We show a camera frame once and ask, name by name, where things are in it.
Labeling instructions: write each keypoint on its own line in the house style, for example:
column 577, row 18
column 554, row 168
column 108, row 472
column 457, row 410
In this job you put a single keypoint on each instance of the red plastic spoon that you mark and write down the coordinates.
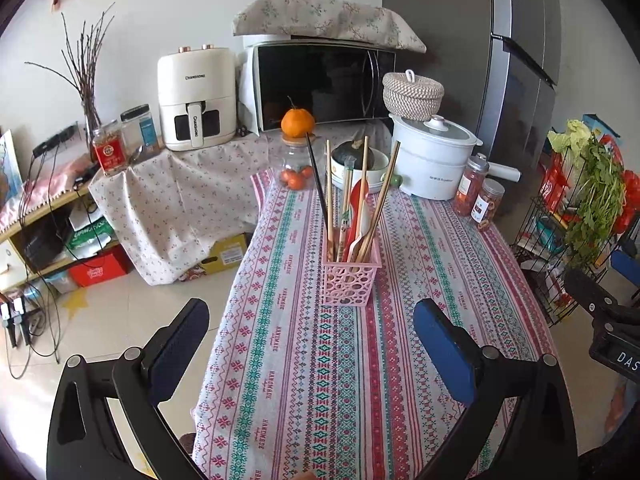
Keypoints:
column 358, row 200

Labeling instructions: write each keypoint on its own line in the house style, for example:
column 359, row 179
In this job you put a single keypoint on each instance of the floral cabinet cloth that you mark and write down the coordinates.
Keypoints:
column 175, row 210

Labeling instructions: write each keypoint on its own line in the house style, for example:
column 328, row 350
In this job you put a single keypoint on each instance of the yellow cardboard box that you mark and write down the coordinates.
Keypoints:
column 225, row 255

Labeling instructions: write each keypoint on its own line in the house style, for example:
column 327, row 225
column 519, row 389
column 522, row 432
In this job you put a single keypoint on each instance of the black power strip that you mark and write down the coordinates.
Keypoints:
column 55, row 141

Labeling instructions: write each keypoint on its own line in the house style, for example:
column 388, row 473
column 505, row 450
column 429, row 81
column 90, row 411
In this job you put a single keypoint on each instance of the green plastic bag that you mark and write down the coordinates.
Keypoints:
column 90, row 234

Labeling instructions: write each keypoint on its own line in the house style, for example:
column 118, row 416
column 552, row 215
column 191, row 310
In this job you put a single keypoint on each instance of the dried branches in vase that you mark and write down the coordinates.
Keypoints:
column 90, row 80

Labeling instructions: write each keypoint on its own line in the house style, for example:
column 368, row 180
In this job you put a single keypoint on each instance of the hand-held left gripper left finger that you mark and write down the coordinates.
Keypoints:
column 184, row 342

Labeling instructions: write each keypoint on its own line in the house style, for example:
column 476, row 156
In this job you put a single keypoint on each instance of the red plastic bag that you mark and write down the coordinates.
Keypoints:
column 630, row 195

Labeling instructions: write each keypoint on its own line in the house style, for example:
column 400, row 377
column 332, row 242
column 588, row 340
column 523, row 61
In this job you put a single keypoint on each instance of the napa cabbage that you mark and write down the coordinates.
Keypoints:
column 567, row 137

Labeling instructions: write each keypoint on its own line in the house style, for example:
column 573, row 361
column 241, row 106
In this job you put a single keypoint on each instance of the patterned striped tablecloth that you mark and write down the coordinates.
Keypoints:
column 310, row 360

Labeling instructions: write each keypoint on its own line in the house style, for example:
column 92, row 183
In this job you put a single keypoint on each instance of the bundle of wooden chopsticks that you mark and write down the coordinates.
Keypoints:
column 330, row 200

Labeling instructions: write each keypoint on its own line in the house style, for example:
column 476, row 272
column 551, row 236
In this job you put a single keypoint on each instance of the glass jar with wooden lid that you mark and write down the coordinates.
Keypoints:
column 296, row 170

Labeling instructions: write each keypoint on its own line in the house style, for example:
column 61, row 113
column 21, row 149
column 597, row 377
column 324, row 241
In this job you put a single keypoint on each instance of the small green object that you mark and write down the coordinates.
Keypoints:
column 394, row 180

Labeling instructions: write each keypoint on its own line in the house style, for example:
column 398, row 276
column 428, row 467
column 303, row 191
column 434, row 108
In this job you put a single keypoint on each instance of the white spoon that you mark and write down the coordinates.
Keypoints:
column 357, row 251

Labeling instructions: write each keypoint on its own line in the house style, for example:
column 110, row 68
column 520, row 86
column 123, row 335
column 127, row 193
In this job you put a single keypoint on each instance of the pink cloth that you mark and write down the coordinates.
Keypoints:
column 55, row 180

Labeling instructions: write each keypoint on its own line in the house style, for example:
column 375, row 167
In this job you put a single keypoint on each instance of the pink plastic utensil basket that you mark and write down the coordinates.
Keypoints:
column 350, row 284

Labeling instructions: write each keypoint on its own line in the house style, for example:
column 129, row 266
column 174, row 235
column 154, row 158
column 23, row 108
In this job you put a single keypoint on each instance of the jar with red label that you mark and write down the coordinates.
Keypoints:
column 111, row 152

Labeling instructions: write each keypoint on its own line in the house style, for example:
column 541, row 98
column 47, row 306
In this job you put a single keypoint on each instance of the white ceramic bowl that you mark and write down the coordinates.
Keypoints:
column 380, row 160

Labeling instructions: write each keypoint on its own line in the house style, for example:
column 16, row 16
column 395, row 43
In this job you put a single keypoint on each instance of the white air fryer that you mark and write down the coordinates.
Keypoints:
column 197, row 85

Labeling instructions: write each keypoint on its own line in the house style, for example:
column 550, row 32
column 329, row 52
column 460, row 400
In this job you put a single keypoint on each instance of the bunch of leafy greens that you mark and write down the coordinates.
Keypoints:
column 595, row 200

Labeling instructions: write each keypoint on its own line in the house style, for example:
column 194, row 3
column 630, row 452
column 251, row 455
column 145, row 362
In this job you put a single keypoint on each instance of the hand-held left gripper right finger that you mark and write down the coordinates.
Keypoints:
column 441, row 352

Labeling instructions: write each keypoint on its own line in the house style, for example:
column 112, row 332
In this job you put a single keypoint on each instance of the clear jar with dark lid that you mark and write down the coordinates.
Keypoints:
column 141, row 132

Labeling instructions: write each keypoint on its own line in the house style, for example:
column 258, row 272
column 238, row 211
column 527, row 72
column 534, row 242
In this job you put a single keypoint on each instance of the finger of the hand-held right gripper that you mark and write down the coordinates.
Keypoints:
column 600, row 302

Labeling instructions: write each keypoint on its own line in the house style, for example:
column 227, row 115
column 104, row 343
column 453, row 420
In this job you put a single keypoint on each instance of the white electric pot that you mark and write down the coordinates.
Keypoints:
column 430, row 165

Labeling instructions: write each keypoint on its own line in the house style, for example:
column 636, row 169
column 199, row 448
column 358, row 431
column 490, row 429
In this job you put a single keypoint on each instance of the wooden shelf unit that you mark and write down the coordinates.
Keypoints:
column 15, row 255

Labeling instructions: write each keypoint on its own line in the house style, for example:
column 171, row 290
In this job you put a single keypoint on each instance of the blue cardboard box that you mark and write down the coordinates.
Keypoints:
column 602, row 125

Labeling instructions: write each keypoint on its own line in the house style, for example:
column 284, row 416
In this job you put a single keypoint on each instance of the orange fruit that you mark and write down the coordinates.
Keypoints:
column 298, row 122

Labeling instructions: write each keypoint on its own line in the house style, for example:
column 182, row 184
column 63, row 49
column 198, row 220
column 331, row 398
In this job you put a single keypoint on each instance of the woven lidded basket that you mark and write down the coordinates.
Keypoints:
column 412, row 95

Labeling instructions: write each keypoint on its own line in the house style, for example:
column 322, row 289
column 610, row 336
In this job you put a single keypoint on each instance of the grey refrigerator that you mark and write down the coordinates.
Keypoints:
column 450, row 35

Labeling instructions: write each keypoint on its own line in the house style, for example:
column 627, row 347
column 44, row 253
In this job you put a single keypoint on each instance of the black plug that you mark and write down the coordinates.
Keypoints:
column 242, row 131

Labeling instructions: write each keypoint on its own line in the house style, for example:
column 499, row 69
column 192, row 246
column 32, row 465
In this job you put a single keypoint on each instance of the black microwave oven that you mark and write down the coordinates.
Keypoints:
column 320, row 85

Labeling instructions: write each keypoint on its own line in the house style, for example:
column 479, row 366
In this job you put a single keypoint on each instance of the tall jar of red chili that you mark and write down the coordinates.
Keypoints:
column 470, row 187

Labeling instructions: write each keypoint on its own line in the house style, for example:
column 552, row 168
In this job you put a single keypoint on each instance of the floral microwave cover cloth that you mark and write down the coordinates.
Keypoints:
column 325, row 20

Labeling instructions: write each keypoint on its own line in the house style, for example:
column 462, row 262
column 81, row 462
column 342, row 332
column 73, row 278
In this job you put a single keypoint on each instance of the black chopstick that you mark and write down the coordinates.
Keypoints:
column 317, row 182

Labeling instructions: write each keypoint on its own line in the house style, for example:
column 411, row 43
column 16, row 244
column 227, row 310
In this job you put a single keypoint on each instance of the short jar of dried fruit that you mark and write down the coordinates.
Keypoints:
column 487, row 202

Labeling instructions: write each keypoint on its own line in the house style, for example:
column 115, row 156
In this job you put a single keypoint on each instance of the dark green pumpkin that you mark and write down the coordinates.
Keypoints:
column 350, row 152

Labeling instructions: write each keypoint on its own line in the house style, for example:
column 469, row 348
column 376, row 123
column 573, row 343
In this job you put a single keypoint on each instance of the red box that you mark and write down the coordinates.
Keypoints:
column 100, row 270

